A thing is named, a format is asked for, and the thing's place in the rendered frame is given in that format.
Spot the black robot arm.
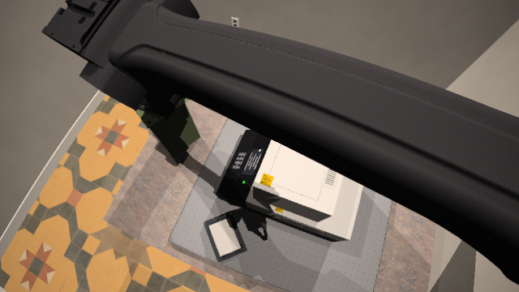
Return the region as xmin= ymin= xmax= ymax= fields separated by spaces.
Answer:
xmin=42 ymin=0 xmax=519 ymax=285

